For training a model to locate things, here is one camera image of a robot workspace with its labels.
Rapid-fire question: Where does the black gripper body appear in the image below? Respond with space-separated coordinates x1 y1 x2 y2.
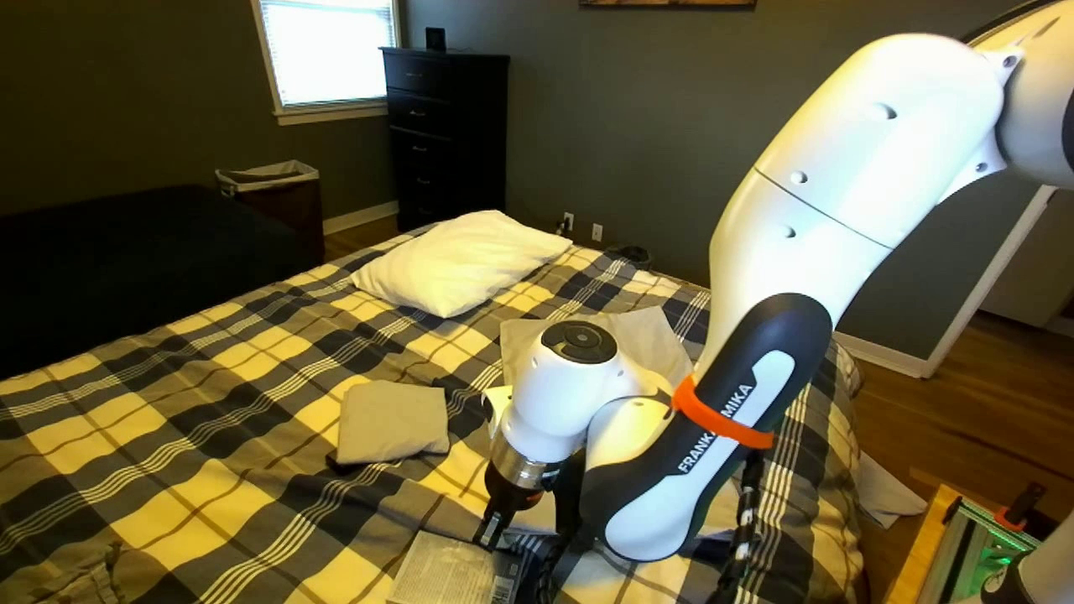
485 465 563 538

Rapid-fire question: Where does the grey pillow case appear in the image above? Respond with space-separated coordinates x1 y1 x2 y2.
479 303 698 451

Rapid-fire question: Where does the white pillow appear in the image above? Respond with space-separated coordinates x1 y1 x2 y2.
351 209 579 321

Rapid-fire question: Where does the folded cloth near edge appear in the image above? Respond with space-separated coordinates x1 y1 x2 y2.
388 530 530 604

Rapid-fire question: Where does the small folded grey cloth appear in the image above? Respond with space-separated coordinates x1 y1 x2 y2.
334 378 454 469

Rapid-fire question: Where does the plaid yellow grey bedspread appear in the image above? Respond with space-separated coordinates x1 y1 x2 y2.
0 228 871 604

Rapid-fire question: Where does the white bed sheet corner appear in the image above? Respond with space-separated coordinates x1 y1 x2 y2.
854 451 934 530

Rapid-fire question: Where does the black dresser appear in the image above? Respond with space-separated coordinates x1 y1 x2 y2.
379 45 515 234

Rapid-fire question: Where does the brown hamper with grey liner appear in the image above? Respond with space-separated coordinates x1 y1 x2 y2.
212 158 331 264

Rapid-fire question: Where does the wood and green robot stand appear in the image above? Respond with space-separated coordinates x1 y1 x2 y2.
887 481 1056 604

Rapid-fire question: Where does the black couch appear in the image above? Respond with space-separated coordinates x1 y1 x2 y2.
0 182 331 384

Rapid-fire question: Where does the white framed leaning panel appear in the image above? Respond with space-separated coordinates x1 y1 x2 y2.
836 182 1062 384

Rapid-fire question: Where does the orange strap on arm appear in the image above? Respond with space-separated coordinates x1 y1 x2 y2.
670 375 778 454

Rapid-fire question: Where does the bright window white frame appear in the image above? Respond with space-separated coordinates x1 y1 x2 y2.
246 0 408 128

